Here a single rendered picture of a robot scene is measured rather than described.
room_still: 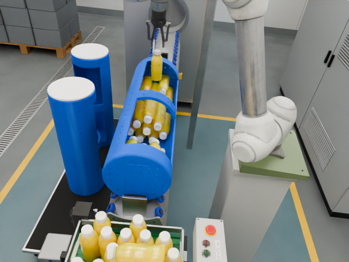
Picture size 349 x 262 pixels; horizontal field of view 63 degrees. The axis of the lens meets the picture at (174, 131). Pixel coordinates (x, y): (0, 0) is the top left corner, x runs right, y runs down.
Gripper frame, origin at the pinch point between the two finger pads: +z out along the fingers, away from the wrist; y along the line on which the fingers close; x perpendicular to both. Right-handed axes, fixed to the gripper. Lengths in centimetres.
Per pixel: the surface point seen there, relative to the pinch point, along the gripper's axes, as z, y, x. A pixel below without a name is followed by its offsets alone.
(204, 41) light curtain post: 19, -32, -64
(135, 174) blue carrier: 21, 1, 77
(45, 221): 118, 71, 41
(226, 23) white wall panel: 120, -104, -434
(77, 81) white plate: 29, 51, -5
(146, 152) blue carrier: 11, -3, 75
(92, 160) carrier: 82, 42, 13
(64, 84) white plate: 29, 57, 1
